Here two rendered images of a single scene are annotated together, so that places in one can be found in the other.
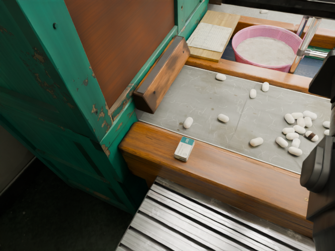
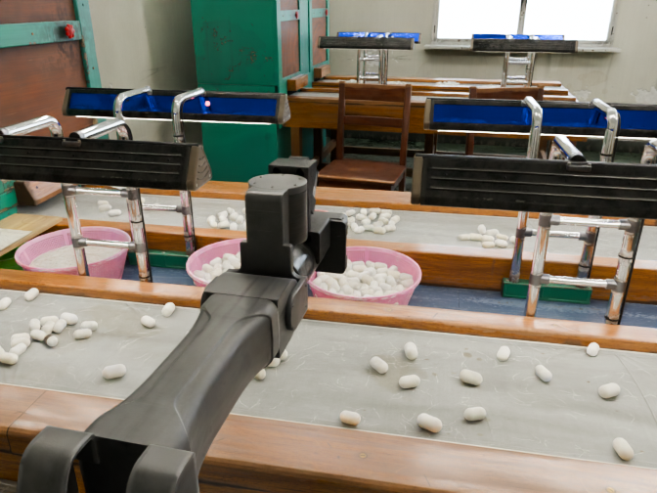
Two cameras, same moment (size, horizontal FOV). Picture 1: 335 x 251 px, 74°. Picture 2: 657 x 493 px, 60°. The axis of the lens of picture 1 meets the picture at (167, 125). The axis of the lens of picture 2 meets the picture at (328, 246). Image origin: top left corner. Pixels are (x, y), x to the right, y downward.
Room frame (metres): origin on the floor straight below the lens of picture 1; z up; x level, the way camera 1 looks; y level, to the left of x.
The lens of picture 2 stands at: (-0.71, -0.60, 1.33)
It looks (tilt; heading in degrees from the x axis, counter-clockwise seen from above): 23 degrees down; 342
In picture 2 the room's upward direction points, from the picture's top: straight up
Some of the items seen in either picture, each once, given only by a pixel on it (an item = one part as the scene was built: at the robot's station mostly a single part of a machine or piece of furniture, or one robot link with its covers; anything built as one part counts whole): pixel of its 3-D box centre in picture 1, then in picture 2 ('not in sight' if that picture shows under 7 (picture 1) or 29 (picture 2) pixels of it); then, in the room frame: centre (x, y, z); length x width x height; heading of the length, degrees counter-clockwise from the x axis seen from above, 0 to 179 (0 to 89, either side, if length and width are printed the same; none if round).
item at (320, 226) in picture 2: not in sight; (297, 203); (-0.14, -0.76, 1.12); 0.07 x 0.06 x 0.11; 58
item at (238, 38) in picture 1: (264, 54); (77, 263); (0.72, -0.41, 0.72); 0.27 x 0.27 x 0.10
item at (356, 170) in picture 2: not in sight; (364, 169); (2.17, -1.76, 0.45); 0.44 x 0.43 x 0.91; 53
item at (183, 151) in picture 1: (184, 148); not in sight; (0.29, -0.04, 0.78); 0.06 x 0.04 x 0.02; 151
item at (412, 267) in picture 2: not in sight; (362, 288); (0.37, -1.04, 0.72); 0.27 x 0.27 x 0.10
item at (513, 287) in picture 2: not in sight; (552, 199); (0.34, -1.51, 0.90); 0.20 x 0.19 x 0.45; 61
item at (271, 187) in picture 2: not in sight; (265, 247); (-0.22, -0.70, 1.11); 0.12 x 0.09 x 0.12; 148
